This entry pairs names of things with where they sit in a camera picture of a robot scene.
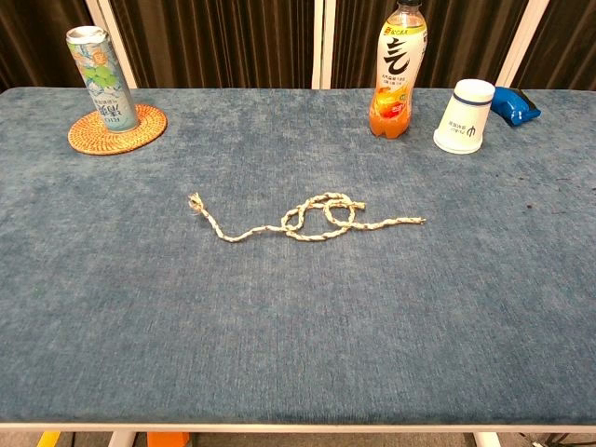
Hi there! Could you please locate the beige twisted rope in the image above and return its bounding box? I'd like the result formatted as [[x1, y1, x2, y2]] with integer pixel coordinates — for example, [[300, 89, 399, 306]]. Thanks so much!
[[188, 192, 427, 244]]

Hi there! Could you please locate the blue table cloth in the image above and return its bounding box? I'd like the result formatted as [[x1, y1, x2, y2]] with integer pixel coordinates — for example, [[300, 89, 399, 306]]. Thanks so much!
[[0, 87, 596, 426]]

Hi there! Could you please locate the orange drink plastic bottle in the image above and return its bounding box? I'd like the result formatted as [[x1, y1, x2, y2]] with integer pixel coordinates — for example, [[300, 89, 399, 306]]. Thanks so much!
[[369, 0, 428, 140]]

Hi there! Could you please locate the white paper cup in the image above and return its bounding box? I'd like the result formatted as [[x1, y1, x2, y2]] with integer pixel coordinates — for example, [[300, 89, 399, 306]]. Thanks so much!
[[432, 78, 496, 154]]

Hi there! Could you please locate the dark brown curtain panel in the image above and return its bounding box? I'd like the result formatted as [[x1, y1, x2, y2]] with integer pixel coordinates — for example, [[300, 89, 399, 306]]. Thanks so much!
[[510, 0, 596, 90], [107, 0, 316, 89], [332, 0, 530, 89], [0, 0, 97, 92]]

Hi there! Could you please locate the round woven orange coaster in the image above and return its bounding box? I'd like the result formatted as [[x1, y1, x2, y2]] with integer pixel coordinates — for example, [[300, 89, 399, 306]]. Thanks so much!
[[67, 103, 168, 156]]

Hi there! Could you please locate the blue snack packet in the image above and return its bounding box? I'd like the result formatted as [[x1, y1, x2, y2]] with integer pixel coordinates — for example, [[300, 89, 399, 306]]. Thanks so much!
[[490, 86, 542, 128]]

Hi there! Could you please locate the orange block under table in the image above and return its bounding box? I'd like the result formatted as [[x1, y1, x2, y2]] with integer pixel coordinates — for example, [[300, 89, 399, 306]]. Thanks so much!
[[147, 431, 191, 447]]

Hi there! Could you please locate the white partition post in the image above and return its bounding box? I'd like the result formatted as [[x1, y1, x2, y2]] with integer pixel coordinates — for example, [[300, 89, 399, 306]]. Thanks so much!
[[495, 0, 551, 89], [85, 0, 139, 89], [310, 0, 337, 89]]

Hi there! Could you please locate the white table frame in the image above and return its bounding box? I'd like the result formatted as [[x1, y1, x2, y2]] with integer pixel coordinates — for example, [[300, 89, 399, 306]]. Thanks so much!
[[0, 422, 596, 447]]

